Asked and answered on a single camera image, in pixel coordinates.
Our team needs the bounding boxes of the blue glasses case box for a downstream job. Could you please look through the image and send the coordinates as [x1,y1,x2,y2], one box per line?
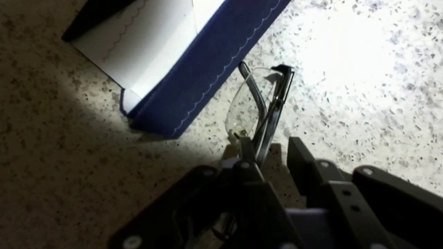
[62,0,294,139]

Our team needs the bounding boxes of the thin-framed eyeglasses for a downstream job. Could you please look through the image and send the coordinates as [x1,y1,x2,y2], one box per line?
[225,61,297,169]

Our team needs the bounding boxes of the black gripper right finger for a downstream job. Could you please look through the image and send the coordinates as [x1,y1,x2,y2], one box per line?
[286,135,443,249]

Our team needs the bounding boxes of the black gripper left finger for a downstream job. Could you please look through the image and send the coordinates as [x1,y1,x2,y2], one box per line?
[107,137,308,249]

